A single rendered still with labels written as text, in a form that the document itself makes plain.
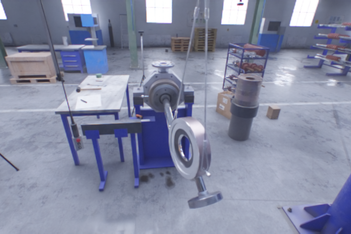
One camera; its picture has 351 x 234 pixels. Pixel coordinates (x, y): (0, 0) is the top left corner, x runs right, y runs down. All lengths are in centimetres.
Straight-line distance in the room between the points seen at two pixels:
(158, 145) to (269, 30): 1227
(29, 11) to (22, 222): 1369
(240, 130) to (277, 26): 1145
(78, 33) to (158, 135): 1070
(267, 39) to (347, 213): 1252
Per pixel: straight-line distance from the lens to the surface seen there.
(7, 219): 283
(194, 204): 111
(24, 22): 1563
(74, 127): 166
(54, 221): 256
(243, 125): 335
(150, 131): 262
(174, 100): 213
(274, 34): 1424
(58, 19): 1476
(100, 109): 248
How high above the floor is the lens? 190
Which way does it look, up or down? 28 degrees down
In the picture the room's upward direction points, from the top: 2 degrees clockwise
